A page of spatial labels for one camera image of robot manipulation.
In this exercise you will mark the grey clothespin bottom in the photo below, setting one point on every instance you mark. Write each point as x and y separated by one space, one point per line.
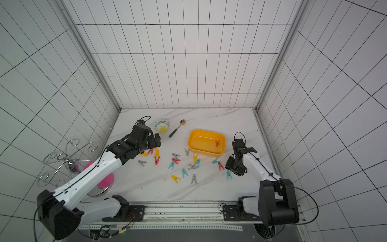
194 179

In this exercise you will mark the gold spoon green handle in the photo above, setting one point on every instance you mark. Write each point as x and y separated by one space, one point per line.
182 122

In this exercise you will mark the pink cup on rack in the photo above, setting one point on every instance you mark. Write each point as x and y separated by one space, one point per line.
107 181

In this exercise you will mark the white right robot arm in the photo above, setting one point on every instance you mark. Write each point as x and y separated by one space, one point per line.
276 202

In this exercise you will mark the blue yellow patterned bowl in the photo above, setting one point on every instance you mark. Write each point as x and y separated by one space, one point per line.
161 125

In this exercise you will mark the yellow clothespin bottom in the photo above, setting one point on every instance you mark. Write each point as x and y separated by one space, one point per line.
175 178

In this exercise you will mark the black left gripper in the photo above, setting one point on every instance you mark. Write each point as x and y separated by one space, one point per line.
151 139

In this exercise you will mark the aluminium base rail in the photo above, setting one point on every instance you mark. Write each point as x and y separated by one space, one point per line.
175 215

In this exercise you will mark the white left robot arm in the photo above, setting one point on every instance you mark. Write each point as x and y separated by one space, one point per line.
62 211

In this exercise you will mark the metal wire cup rack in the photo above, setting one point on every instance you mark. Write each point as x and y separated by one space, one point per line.
66 159

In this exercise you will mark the yellow plastic storage box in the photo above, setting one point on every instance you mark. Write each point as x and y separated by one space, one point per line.
203 142

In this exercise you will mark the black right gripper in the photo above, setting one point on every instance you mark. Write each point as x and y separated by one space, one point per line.
235 166

